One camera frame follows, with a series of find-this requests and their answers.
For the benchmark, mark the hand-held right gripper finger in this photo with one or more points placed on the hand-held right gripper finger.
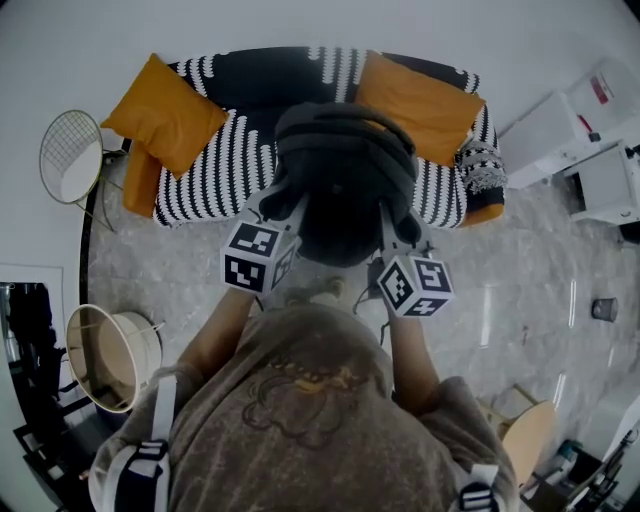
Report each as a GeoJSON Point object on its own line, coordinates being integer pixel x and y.
{"type": "Point", "coordinates": [422, 235]}
{"type": "Point", "coordinates": [386, 225]}

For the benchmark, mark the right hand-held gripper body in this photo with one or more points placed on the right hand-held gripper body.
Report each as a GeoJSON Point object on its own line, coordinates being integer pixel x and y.
{"type": "Point", "coordinates": [430, 280]}

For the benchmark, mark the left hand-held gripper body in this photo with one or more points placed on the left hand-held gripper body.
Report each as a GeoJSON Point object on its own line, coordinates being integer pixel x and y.
{"type": "Point", "coordinates": [250, 240]}

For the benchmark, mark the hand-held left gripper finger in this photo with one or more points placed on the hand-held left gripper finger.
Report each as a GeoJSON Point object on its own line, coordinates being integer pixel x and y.
{"type": "Point", "coordinates": [270, 190]}
{"type": "Point", "coordinates": [298, 215]}

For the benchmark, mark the black white patterned sofa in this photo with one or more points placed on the black white patterned sofa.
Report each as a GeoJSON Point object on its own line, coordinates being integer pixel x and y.
{"type": "Point", "coordinates": [225, 165]}

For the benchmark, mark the dark grey backpack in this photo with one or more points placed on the dark grey backpack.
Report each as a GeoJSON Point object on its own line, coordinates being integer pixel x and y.
{"type": "Point", "coordinates": [340, 175]}

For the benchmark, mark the person's left forearm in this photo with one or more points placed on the person's left forearm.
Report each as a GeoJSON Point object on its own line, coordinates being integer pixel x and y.
{"type": "Point", "coordinates": [215, 335]}

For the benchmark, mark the person's right forearm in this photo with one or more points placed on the person's right forearm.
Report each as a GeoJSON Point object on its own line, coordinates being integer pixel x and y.
{"type": "Point", "coordinates": [412, 365]}

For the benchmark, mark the orange cushion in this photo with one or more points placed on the orange cushion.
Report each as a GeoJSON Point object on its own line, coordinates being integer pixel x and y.
{"type": "Point", "coordinates": [420, 110]}
{"type": "Point", "coordinates": [165, 120]}

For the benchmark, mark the small white cabinet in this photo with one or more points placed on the small white cabinet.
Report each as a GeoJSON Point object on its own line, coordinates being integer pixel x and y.
{"type": "Point", "coordinates": [545, 140]}

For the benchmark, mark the black mesh waste basket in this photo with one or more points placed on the black mesh waste basket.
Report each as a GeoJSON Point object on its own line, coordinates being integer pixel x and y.
{"type": "Point", "coordinates": [605, 309]}

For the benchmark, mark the wooden chair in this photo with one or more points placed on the wooden chair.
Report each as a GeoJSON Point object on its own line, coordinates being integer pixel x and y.
{"type": "Point", "coordinates": [530, 435]}

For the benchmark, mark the person's grey shirt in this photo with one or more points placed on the person's grey shirt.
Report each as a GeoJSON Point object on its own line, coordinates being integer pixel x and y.
{"type": "Point", "coordinates": [310, 425]}

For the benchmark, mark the white side table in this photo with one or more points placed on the white side table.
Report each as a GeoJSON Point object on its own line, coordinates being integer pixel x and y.
{"type": "Point", "coordinates": [605, 185]}

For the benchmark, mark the white dispenser with red label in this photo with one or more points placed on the white dispenser with red label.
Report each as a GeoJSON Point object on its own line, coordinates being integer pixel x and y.
{"type": "Point", "coordinates": [605, 95]}

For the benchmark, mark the black metal rack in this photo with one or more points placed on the black metal rack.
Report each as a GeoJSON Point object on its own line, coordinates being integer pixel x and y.
{"type": "Point", "coordinates": [35, 350]}

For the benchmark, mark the cluttered black workstation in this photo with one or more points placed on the cluttered black workstation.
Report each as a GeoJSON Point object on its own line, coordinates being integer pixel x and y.
{"type": "Point", "coordinates": [585, 475]}

